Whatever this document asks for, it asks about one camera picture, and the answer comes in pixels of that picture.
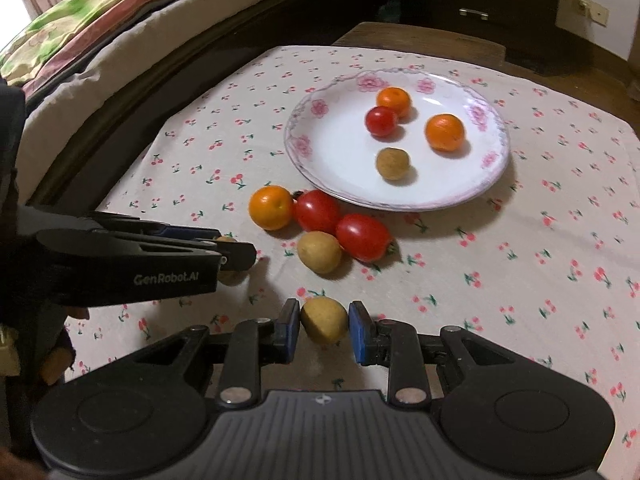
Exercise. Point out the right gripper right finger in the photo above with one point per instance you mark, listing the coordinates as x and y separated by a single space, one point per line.
406 354

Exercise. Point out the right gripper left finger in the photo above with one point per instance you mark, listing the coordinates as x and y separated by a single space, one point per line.
243 353

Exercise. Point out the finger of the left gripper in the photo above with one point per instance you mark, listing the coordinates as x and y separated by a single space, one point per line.
146 253
133 225

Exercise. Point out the smooth orange fruit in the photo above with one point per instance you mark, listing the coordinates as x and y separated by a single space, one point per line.
271 207

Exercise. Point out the large tan longan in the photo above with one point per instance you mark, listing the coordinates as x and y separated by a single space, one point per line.
320 252

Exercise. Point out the red tomato with calyx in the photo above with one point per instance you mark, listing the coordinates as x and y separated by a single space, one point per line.
316 211

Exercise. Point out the oblong red tomato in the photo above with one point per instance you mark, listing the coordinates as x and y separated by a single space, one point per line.
363 237

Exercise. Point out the round red cherry tomato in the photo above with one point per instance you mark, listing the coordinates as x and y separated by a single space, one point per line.
381 121

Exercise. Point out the mandarin orange with stem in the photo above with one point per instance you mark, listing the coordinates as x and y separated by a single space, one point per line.
396 99

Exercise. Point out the beige mattress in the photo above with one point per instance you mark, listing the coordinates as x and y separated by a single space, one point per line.
56 116

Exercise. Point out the colourful floral quilt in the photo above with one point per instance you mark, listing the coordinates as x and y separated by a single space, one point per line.
64 31

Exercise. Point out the white floral plate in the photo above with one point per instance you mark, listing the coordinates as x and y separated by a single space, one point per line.
327 142

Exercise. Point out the dark wooden nightstand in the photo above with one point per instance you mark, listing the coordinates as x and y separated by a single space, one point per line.
480 5

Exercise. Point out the metal drawer handle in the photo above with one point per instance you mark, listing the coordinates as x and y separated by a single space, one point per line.
483 16

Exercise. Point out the wall power outlet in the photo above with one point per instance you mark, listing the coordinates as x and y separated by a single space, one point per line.
592 11

